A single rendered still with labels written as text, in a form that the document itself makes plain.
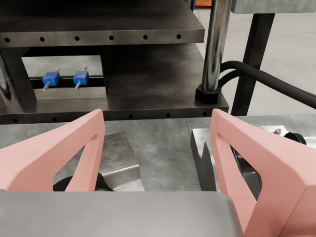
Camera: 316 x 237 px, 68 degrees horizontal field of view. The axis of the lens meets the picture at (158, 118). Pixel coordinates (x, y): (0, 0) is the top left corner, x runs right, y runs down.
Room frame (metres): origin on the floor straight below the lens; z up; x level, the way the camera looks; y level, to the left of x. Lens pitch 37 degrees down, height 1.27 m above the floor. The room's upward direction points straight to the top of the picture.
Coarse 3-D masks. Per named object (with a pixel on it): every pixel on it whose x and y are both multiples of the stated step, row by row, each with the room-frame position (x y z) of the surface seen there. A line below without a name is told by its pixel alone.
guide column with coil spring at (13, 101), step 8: (0, 56) 0.75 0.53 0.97; (0, 64) 0.74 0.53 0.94; (0, 72) 0.73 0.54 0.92; (8, 72) 0.76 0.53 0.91; (0, 80) 0.73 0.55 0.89; (8, 80) 0.74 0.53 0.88; (0, 88) 0.73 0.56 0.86; (8, 88) 0.73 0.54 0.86; (8, 96) 0.73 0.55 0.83; (16, 96) 0.75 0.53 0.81; (8, 104) 0.73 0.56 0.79; (16, 104) 0.74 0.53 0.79
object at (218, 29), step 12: (216, 0) 0.76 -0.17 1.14; (228, 0) 0.75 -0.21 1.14; (216, 12) 0.75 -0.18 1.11; (228, 12) 0.75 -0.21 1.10; (216, 24) 0.75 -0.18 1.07; (216, 36) 0.75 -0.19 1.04; (216, 48) 0.75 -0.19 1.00; (216, 60) 0.75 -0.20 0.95; (204, 72) 0.77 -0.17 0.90; (216, 72) 0.75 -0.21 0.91; (204, 84) 0.76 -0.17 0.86; (216, 84) 0.75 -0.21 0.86; (204, 96) 0.73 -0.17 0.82; (216, 96) 0.73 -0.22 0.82
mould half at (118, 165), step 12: (120, 132) 0.43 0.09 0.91; (108, 144) 0.38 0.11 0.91; (120, 144) 0.38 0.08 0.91; (108, 156) 0.35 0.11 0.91; (120, 156) 0.35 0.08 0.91; (132, 156) 0.35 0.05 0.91; (72, 168) 0.31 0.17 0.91; (108, 168) 0.31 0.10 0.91; (120, 168) 0.31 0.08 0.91; (132, 168) 0.32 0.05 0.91; (108, 180) 0.30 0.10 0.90; (120, 180) 0.30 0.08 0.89; (132, 180) 0.31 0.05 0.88
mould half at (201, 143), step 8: (200, 128) 0.50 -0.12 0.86; (208, 128) 0.50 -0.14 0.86; (264, 128) 0.50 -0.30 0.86; (272, 128) 0.50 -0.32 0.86; (280, 128) 0.50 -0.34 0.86; (192, 136) 0.48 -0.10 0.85; (200, 136) 0.47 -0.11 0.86; (208, 136) 0.47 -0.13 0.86; (312, 136) 0.39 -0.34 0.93; (192, 144) 0.47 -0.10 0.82; (200, 144) 0.44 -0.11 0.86; (208, 144) 0.36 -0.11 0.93; (312, 144) 0.36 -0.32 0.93; (192, 152) 0.46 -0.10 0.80; (200, 152) 0.41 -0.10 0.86; (208, 152) 0.34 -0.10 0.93; (232, 152) 0.33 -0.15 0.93; (200, 160) 0.38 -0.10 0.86; (208, 160) 0.33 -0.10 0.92; (200, 168) 0.37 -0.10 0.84; (208, 168) 0.32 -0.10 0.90; (200, 176) 0.36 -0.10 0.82; (208, 176) 0.31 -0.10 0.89; (216, 176) 0.29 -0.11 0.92; (200, 184) 0.35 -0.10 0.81; (208, 184) 0.31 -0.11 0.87; (216, 184) 0.27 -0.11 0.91
